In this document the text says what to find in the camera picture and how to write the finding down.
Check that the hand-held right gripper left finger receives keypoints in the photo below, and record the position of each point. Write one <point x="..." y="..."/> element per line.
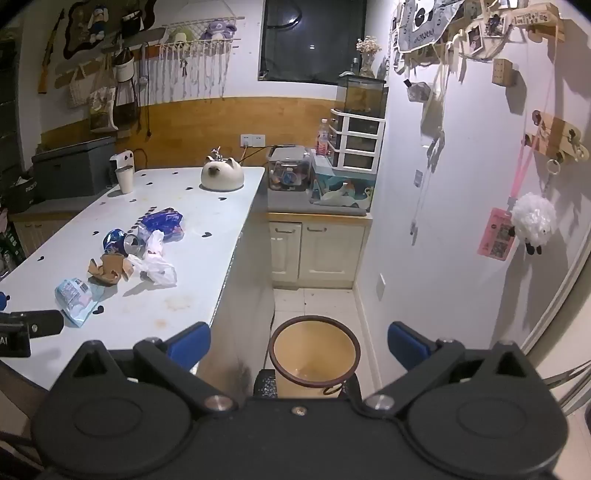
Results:
<point x="189" y="345"/>

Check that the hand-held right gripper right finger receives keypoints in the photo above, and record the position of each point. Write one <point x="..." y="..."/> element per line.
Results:
<point x="408" y="345"/>

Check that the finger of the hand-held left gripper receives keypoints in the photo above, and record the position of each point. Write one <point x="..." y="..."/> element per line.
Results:
<point x="44" y="322"/>
<point x="3" y="301"/>

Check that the light blue wipes packet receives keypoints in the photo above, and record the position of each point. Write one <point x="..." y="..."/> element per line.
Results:
<point x="74" y="295"/>

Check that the white plastic bag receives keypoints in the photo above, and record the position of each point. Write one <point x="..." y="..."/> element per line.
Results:
<point x="156" y="263"/>

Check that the beige trash bin brown rim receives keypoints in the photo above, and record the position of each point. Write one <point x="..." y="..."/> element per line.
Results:
<point x="314" y="353"/>

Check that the crushed blue can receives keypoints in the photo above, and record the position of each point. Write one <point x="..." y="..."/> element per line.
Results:
<point x="115" y="240"/>

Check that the blue snack packet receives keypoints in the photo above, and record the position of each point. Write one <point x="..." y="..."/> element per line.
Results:
<point x="162" y="222"/>

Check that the low cream cabinet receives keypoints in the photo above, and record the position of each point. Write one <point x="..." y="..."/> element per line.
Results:
<point x="37" y="235"/>

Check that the black bag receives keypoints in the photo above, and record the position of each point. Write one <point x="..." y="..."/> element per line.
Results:
<point x="21" y="194"/>

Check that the pink card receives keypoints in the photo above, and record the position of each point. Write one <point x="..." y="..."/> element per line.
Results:
<point x="495" y="235"/>

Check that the grey storage box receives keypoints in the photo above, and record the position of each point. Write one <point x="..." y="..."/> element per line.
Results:
<point x="69" y="170"/>

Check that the white paper cup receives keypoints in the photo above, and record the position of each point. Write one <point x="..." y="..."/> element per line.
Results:
<point x="124" y="181"/>

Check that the teal glass tank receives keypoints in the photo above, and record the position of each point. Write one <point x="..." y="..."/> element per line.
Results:
<point x="341" y="189"/>

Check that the cream cat-shaped ceramic jar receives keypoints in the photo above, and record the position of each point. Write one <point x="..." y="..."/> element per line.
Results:
<point x="224" y="175"/>

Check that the white sheep plush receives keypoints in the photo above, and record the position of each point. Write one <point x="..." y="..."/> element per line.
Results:
<point x="534" y="217"/>

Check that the small silver ornament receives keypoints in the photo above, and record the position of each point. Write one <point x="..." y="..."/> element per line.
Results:
<point x="216" y="151"/>

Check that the clear hamster cage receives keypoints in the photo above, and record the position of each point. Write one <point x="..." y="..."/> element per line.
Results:
<point x="288" y="173"/>

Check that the white drawer unit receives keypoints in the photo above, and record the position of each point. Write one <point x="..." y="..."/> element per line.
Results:
<point x="360" y="138"/>

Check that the printed tote bag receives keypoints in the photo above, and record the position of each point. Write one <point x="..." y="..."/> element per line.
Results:
<point x="102" y="101"/>

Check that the plastic bottle red label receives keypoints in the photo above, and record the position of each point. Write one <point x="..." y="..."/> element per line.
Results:
<point x="322" y="138"/>

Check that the mesh bag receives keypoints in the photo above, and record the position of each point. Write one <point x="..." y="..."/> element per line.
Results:
<point x="81" y="90"/>

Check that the dark transparent bag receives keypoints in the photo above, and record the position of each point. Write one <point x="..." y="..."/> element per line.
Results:
<point x="125" y="108"/>

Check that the glass fish tank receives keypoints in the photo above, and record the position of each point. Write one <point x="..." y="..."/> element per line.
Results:
<point x="362" y="97"/>

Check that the white bucket bag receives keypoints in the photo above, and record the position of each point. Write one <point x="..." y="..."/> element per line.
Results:
<point x="123" y="69"/>

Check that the small dark bottle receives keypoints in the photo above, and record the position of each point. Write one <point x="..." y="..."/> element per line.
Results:
<point x="355" y="66"/>

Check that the wooden peg block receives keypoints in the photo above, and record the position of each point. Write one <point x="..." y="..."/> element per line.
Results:
<point x="502" y="71"/>

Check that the vase of dried flowers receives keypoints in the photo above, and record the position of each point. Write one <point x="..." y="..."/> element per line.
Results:
<point x="368" y="53"/>

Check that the purple plush toy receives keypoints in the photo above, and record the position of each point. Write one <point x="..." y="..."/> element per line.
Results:
<point x="217" y="30"/>

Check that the dark window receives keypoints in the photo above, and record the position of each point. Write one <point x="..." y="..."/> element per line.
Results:
<point x="314" y="41"/>

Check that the panda print banner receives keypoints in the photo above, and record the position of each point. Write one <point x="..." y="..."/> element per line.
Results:
<point x="427" y="23"/>

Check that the white wall switch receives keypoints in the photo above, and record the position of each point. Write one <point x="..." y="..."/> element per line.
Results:
<point x="382" y="286"/>

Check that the white instant camera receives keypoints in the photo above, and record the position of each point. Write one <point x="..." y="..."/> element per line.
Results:
<point x="123" y="158"/>

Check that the white wall socket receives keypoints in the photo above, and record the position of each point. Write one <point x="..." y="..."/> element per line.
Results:
<point x="253" y="140"/>

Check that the clear wall pouch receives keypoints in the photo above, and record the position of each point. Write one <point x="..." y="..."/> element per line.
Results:
<point x="419" y="91"/>

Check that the white macrame wall hanging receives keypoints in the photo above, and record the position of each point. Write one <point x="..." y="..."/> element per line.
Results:
<point x="198" y="64"/>

